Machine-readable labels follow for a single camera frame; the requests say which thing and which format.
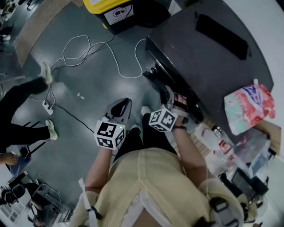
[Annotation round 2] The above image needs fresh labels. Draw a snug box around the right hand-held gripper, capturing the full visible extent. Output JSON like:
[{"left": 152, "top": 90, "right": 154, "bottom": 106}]
[{"left": 148, "top": 85, "right": 178, "bottom": 133}]

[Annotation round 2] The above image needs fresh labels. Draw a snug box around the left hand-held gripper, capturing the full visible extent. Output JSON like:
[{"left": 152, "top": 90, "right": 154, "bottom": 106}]
[{"left": 94, "top": 97, "right": 133, "bottom": 151}]

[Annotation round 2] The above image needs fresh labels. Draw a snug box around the person's right forearm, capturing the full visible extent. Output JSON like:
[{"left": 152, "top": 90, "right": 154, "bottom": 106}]
[{"left": 172, "top": 127, "right": 209, "bottom": 179}]

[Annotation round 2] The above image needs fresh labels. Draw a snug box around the person's left forearm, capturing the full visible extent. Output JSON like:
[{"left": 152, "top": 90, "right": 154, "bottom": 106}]
[{"left": 85, "top": 146, "right": 113, "bottom": 194}]

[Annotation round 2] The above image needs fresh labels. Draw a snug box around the black washing machine body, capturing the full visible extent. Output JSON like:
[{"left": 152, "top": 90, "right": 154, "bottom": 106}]
[{"left": 145, "top": 8, "right": 275, "bottom": 136}]

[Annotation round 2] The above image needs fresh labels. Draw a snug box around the person's right hand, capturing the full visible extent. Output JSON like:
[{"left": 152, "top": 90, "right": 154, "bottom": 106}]
[{"left": 172, "top": 92, "right": 191, "bottom": 125}]

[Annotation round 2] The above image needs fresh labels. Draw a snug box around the person's left leg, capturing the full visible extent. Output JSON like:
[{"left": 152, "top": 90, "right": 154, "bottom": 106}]
[{"left": 114, "top": 127, "right": 145, "bottom": 160}]

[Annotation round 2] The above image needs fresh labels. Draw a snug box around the person's leg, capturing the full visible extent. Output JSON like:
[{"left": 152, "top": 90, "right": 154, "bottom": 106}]
[
  {"left": 114, "top": 127, "right": 145, "bottom": 160},
  {"left": 141, "top": 113, "right": 178, "bottom": 156}
]

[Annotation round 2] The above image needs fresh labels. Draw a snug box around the person's right leg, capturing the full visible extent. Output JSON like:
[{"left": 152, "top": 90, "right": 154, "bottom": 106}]
[{"left": 141, "top": 113, "right": 178, "bottom": 156}]

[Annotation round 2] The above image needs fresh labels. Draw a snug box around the white power strip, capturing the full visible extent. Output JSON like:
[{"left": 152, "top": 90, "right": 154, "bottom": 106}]
[{"left": 41, "top": 99, "right": 55, "bottom": 116}]

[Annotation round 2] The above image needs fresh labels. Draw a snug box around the pink detergent refill bag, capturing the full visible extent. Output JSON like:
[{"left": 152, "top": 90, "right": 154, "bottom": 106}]
[{"left": 223, "top": 78, "right": 276, "bottom": 136}]

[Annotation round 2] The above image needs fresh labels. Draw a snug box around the black flat pad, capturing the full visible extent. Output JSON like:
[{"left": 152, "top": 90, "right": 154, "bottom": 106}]
[{"left": 194, "top": 13, "right": 253, "bottom": 61}]

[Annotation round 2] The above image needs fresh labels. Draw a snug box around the person's light knit top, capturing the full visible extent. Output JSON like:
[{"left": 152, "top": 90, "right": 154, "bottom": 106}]
[{"left": 68, "top": 148, "right": 247, "bottom": 227}]

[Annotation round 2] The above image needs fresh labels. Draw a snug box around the yellow-lidded black bin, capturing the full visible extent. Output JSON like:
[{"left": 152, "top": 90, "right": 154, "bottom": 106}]
[{"left": 82, "top": 0, "right": 172, "bottom": 35}]

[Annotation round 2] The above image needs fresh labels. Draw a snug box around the dark metal chair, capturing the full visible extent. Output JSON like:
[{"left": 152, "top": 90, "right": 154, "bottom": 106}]
[{"left": 19, "top": 119, "right": 48, "bottom": 160}]

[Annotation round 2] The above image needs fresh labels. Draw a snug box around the black electronic device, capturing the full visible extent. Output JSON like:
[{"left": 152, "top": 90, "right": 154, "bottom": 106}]
[{"left": 230, "top": 167, "right": 269, "bottom": 200}]

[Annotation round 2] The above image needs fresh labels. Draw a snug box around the brown floor mat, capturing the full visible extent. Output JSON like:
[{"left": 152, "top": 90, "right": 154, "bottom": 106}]
[{"left": 13, "top": 0, "right": 75, "bottom": 68}]

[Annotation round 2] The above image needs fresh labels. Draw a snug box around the black cable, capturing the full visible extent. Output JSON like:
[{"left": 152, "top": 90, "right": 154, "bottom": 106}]
[{"left": 52, "top": 103, "right": 96, "bottom": 133}]

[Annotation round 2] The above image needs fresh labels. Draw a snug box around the long white cable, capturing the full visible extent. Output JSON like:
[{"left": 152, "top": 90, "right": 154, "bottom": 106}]
[{"left": 50, "top": 34, "right": 147, "bottom": 79}]

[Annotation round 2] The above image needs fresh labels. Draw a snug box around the short white cable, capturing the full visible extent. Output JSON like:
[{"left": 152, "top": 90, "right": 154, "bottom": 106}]
[{"left": 25, "top": 97, "right": 45, "bottom": 104}]

